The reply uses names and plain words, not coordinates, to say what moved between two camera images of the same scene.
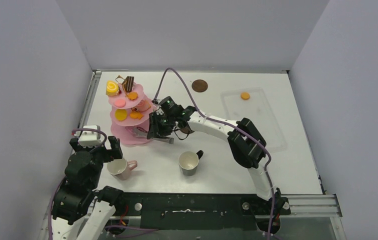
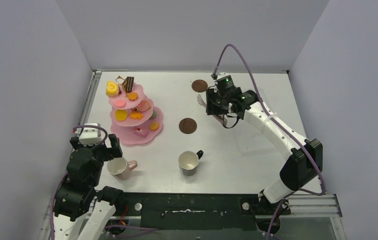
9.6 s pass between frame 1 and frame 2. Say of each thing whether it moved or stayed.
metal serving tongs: moved
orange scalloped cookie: stayed
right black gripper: moved
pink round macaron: stayed
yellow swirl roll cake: stayed
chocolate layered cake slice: stayed
